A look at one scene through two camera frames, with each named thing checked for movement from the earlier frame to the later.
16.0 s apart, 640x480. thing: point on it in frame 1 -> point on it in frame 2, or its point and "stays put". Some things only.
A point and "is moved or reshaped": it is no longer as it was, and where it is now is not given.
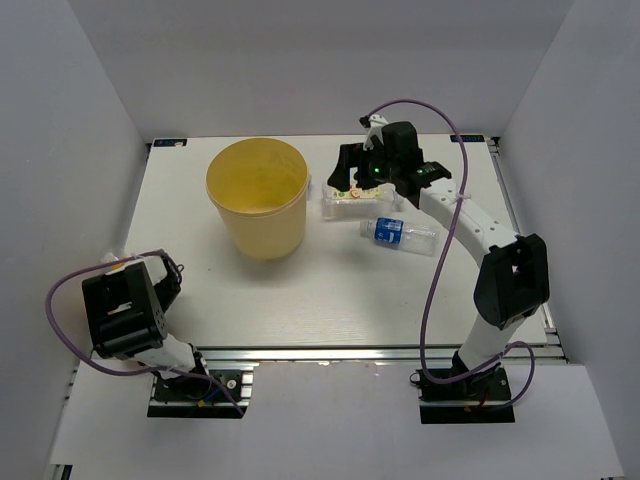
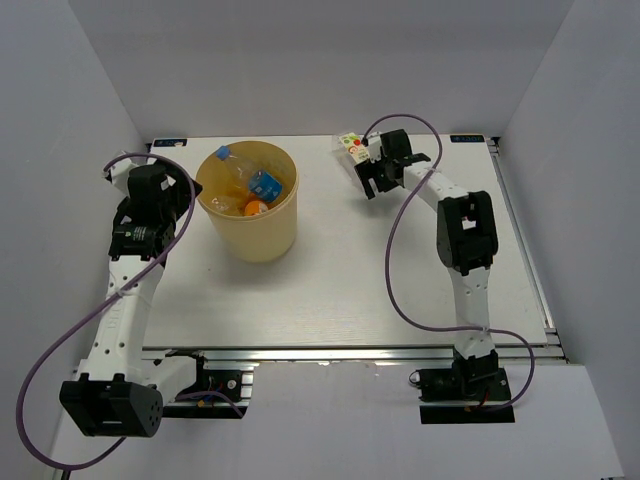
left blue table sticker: [170, 142] stays put
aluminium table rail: [545, 353] stays put
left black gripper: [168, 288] -> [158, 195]
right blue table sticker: [468, 138] stays put
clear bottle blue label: [397, 234] -> [260, 183]
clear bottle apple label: [357, 203] is moved or reshaped
